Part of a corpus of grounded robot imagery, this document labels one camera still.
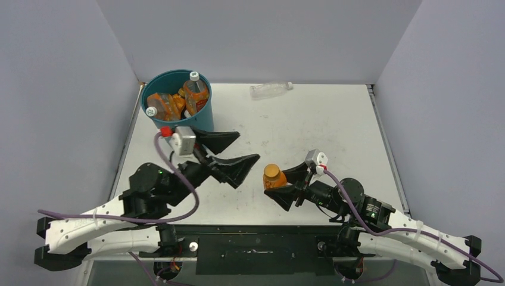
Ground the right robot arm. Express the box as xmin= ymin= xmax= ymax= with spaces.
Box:
xmin=263 ymin=162 xmax=482 ymax=285

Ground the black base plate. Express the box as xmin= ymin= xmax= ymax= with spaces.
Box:
xmin=140 ymin=225 xmax=365 ymax=276

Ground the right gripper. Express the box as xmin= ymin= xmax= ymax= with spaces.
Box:
xmin=264 ymin=161 xmax=348 ymax=216

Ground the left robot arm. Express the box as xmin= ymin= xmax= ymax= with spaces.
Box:
xmin=34 ymin=126 xmax=260 ymax=271

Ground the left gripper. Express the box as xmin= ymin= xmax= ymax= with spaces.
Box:
xmin=166 ymin=126 xmax=261 ymax=206

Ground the clear crushed bottle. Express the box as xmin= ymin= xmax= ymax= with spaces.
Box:
xmin=250 ymin=82 xmax=294 ymax=100

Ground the aluminium frame rail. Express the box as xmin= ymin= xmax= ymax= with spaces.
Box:
xmin=366 ymin=85 xmax=411 ymax=217

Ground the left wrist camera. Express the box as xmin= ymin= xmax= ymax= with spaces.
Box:
xmin=160 ymin=126 xmax=197 ymax=156

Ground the large orange tea bottle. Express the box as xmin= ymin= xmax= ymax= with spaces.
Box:
xmin=183 ymin=71 xmax=210 ymax=116

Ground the teal plastic bin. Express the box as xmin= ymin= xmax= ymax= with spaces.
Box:
xmin=141 ymin=70 xmax=214 ymax=132

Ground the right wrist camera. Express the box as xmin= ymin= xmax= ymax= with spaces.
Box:
xmin=304 ymin=149 xmax=328 ymax=176

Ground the orange juice bottle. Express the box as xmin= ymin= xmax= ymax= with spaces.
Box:
xmin=263 ymin=164 xmax=288 ymax=189
xmin=172 ymin=94 xmax=186 ymax=119

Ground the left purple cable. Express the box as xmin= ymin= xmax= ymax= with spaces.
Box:
xmin=38 ymin=132 xmax=201 ymax=286

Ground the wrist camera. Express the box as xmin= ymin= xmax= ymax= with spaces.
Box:
xmin=304 ymin=149 xmax=328 ymax=176
xmin=160 ymin=126 xmax=197 ymax=156

